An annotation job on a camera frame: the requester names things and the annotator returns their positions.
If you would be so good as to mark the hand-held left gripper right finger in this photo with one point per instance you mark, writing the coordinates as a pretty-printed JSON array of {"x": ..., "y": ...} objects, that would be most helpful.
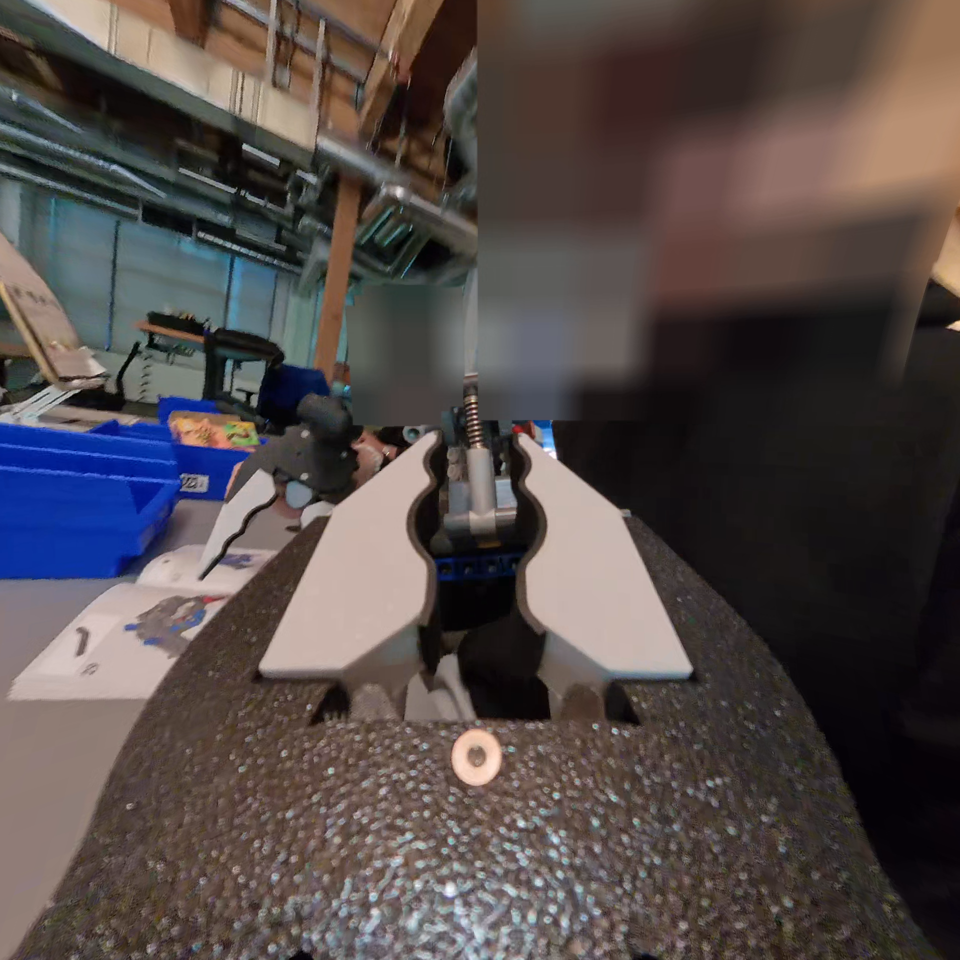
[{"x": 600, "y": 585}]

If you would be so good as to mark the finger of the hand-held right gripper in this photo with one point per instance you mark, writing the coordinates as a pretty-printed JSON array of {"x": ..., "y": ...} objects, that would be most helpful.
[
  {"x": 232, "y": 517},
  {"x": 316, "y": 514}
]

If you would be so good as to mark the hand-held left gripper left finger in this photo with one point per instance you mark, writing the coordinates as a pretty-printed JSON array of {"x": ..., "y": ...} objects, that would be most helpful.
[{"x": 352, "y": 585}]

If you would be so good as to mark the blue grey lego model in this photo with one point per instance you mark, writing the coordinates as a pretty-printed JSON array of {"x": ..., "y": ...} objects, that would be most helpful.
[{"x": 472, "y": 487}]

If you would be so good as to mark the lego instruction booklet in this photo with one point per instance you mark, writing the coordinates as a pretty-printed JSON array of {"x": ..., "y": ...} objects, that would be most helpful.
[{"x": 112, "y": 637}]

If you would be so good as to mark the person's right hand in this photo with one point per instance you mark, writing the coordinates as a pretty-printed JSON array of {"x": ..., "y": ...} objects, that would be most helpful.
[{"x": 371, "y": 457}]

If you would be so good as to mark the blue bin with white label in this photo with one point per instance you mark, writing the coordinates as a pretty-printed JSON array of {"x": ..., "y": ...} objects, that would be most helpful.
[{"x": 225, "y": 472}]

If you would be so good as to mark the colourful packet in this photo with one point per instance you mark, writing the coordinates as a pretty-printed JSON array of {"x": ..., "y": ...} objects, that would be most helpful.
[{"x": 214, "y": 431}]

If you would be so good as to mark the person's black clothed body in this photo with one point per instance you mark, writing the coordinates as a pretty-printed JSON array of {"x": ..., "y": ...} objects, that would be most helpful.
[{"x": 787, "y": 600}]

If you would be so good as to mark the brown cardboard sheet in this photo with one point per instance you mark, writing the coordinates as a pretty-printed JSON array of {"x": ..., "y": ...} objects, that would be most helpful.
[{"x": 37, "y": 315}]

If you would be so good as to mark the wooden post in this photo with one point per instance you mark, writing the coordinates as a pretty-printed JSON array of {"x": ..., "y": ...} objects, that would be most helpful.
[{"x": 337, "y": 285}]

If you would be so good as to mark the silver ventilation duct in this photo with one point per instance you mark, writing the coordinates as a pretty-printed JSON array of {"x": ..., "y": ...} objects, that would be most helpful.
[{"x": 390, "y": 180}]

